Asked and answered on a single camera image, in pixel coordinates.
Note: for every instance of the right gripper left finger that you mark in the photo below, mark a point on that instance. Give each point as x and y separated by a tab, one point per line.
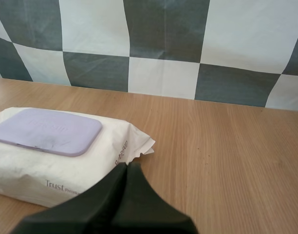
90	207

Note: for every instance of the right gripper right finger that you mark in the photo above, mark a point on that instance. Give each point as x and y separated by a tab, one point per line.
144	209

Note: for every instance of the white wet wipes pack lilac lid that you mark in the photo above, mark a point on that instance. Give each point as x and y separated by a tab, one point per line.
66	161

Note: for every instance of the checked cloth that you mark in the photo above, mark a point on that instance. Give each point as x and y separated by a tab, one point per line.
149	44

